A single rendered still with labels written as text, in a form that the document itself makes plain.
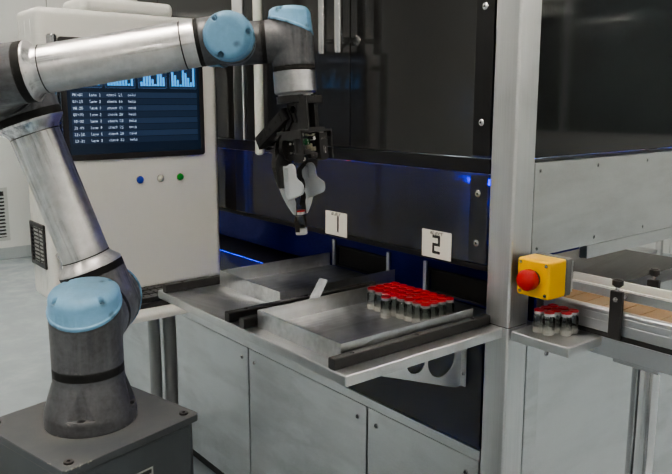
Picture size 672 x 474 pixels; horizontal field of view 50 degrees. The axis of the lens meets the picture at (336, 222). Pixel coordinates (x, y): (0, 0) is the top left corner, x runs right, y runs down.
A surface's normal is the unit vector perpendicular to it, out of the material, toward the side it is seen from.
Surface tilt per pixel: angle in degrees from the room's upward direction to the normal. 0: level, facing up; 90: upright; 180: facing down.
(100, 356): 90
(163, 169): 90
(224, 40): 90
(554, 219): 90
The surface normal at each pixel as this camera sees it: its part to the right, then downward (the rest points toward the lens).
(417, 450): -0.78, 0.11
